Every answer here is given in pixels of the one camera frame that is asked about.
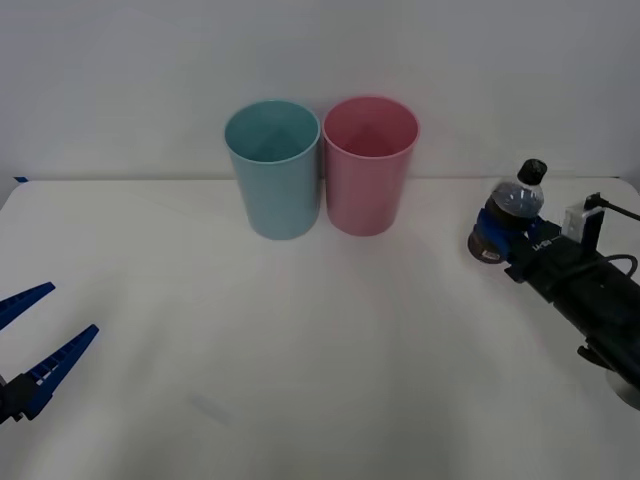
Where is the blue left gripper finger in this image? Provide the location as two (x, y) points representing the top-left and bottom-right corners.
(0, 324), (100, 427)
(0, 281), (57, 332)

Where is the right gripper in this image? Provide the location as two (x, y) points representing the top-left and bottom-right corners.
(473, 204), (615, 304)

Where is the dark drink bottle black cap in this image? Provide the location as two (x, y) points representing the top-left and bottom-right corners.
(466, 158), (549, 265)

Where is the pink plastic bin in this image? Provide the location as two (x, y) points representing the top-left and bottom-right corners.
(321, 95), (420, 237)

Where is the pale blue plastic bin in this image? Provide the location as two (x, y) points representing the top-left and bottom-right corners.
(223, 99), (321, 242)

